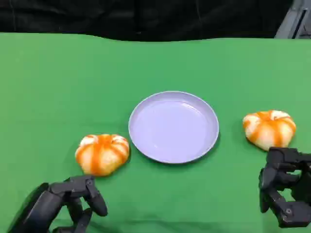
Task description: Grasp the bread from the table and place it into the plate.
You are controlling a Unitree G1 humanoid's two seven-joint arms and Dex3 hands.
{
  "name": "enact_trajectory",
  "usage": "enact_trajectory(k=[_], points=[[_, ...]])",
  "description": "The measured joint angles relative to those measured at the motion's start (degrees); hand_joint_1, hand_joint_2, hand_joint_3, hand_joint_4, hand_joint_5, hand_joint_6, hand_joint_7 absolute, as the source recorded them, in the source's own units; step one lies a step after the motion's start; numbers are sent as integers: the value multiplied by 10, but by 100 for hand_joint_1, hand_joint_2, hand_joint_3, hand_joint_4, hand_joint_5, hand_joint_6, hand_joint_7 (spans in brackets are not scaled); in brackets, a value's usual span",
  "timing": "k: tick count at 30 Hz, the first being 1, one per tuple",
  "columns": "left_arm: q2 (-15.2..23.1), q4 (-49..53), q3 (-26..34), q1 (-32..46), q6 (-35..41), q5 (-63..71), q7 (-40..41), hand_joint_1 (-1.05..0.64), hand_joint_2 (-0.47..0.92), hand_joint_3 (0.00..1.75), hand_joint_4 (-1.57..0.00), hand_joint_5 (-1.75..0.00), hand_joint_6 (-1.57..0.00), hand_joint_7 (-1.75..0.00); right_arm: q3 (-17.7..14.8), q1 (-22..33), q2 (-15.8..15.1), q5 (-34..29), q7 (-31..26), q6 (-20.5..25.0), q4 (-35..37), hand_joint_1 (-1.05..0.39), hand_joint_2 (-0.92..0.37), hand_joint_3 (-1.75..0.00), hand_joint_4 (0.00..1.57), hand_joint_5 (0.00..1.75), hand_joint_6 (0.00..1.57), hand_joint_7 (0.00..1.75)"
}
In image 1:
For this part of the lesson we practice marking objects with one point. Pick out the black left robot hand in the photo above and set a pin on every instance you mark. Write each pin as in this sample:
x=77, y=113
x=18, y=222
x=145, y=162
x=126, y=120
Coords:
x=46, y=206

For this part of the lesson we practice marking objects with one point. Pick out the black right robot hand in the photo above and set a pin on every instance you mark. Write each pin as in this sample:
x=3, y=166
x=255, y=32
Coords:
x=291, y=184

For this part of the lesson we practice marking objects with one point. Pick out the orange and white bread roll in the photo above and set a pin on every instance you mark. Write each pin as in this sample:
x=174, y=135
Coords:
x=102, y=155
x=268, y=131

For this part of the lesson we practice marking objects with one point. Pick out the lilac plate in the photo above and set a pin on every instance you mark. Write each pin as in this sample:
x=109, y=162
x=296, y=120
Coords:
x=173, y=128

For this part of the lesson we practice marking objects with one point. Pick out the black backdrop cloth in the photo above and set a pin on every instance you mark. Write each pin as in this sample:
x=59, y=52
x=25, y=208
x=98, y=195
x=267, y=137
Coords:
x=121, y=17

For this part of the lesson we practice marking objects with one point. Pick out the grey metal frame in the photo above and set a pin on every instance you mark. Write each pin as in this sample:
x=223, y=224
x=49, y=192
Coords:
x=291, y=21

